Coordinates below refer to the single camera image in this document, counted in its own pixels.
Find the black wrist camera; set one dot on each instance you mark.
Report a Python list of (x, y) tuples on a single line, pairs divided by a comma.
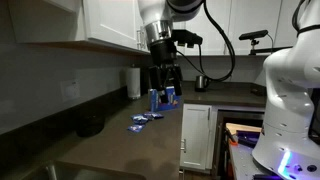
[(186, 37)]

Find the steel kettle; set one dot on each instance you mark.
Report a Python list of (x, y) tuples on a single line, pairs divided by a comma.
[(200, 83)]

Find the white lower cabinet door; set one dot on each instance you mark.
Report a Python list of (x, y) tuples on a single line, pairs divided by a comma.
[(196, 136)]

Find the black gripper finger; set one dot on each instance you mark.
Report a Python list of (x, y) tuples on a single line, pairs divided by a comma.
[(154, 80), (176, 80)]

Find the blue snack packet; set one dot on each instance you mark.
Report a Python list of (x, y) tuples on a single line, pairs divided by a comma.
[(154, 115), (139, 118)]

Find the white paper towel roll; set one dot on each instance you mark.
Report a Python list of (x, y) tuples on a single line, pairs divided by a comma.
[(134, 83)]

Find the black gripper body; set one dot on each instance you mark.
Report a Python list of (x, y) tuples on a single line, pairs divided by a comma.
[(162, 53)]

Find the blue snack packet colourful dots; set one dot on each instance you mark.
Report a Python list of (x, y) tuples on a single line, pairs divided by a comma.
[(135, 128)]

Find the blue purple object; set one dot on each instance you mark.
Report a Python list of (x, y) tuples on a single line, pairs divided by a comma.
[(248, 137)]

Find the white upper cabinet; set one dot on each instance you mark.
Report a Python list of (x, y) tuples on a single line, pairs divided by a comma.
[(253, 20), (110, 21)]

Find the steel sink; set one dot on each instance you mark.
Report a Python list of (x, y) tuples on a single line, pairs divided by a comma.
[(83, 172)]

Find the orange black tool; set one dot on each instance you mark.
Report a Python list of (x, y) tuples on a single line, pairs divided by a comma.
[(232, 140)]

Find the white wall outlet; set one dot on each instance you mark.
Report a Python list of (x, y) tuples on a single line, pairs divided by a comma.
[(70, 90)]

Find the wooden board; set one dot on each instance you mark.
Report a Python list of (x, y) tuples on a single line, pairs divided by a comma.
[(243, 127)]

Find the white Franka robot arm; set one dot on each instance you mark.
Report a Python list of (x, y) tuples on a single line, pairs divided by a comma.
[(290, 100)]

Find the blue cardboard snack box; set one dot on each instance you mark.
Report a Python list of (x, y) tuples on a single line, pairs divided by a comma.
[(166, 103)]

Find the black camera on stand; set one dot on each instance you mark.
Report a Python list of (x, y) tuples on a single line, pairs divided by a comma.
[(254, 35)]

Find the grey perforated robot table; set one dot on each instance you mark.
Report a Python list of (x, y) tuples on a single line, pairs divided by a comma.
[(243, 163)]

